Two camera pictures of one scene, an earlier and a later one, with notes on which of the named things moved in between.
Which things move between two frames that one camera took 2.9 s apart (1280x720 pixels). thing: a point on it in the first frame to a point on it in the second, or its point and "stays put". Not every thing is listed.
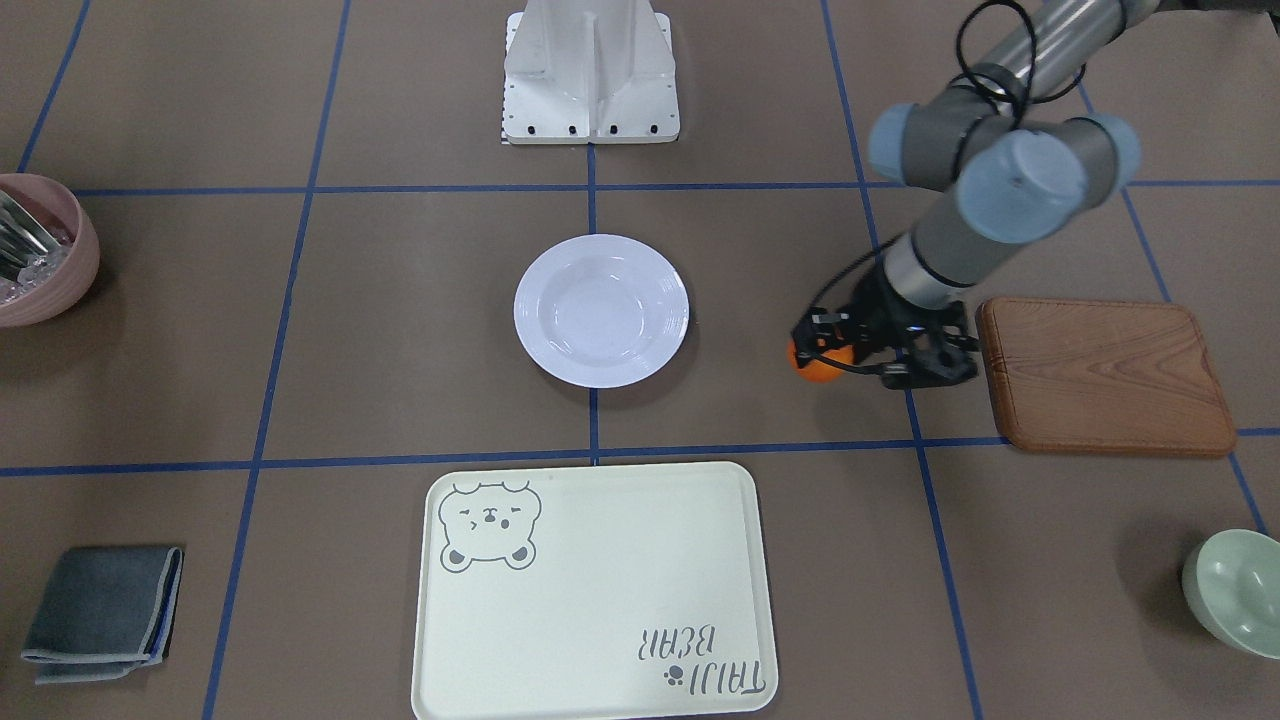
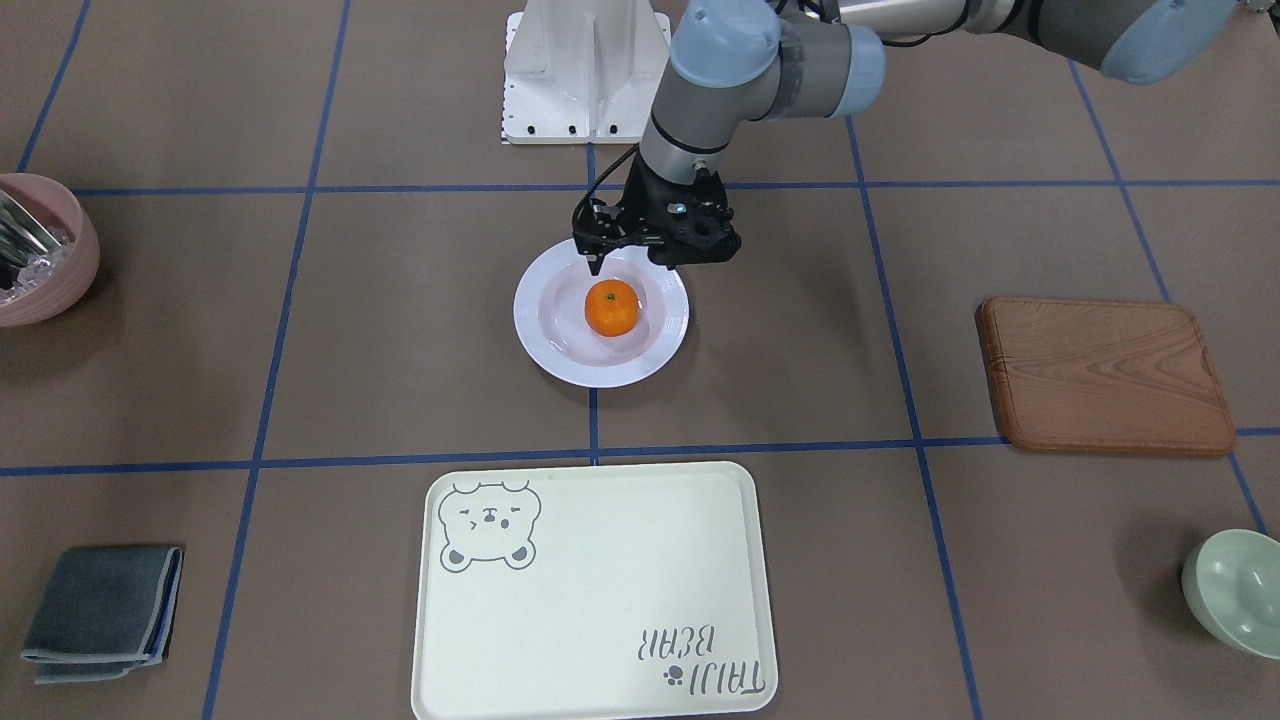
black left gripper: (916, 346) to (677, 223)
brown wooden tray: (1105, 377) stays put
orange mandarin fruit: (820, 371) to (612, 308)
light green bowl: (1231, 587) stays put
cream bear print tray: (593, 592) stays put
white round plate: (601, 310) stays put
